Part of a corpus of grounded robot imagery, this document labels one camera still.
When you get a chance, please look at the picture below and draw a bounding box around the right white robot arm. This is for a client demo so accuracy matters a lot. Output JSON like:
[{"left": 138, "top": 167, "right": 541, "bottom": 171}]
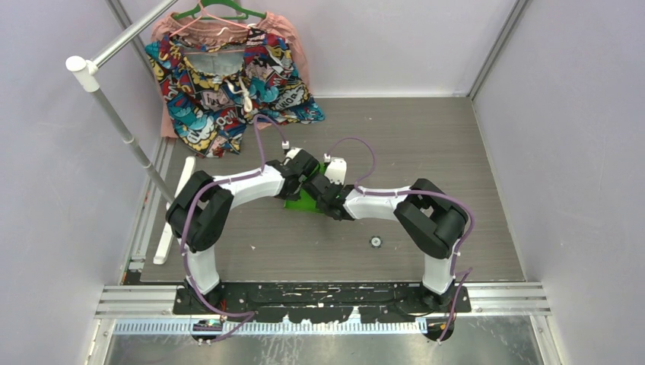
[{"left": 303, "top": 173, "right": 473, "bottom": 313}]

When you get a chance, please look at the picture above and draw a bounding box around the colorful patterned shirt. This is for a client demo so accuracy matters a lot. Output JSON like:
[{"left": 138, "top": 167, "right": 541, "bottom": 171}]
[{"left": 145, "top": 13, "right": 325, "bottom": 157}]

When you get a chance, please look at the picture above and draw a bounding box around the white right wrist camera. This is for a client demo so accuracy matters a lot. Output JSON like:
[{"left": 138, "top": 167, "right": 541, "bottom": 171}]
[{"left": 323, "top": 154, "right": 348, "bottom": 186}]

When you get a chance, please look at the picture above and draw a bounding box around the purple cable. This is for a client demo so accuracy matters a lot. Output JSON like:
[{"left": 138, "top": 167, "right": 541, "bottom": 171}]
[
  {"left": 330, "top": 138, "right": 477, "bottom": 344},
  {"left": 180, "top": 113, "right": 298, "bottom": 338}
]

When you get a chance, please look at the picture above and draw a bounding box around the green clothes hanger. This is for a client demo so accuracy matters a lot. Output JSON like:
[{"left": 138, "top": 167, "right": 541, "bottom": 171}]
[{"left": 171, "top": 0, "right": 268, "bottom": 21}]

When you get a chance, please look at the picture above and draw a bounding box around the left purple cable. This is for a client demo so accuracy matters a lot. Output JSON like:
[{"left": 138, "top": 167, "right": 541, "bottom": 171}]
[{"left": 180, "top": 113, "right": 298, "bottom": 338}]

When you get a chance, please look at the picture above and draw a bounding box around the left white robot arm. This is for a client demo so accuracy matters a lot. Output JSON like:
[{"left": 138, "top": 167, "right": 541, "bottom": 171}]
[{"left": 166, "top": 148, "right": 319, "bottom": 314}]

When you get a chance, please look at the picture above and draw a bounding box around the metal clothes rack pole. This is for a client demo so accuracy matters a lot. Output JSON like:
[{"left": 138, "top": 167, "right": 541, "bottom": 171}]
[{"left": 65, "top": 0, "right": 176, "bottom": 202}]

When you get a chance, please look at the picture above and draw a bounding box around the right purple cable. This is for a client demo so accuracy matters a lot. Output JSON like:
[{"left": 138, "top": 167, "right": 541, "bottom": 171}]
[{"left": 330, "top": 138, "right": 477, "bottom": 344}]

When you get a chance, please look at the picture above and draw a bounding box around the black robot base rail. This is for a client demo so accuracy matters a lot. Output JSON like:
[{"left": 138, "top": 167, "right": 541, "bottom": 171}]
[{"left": 172, "top": 281, "right": 472, "bottom": 324}]

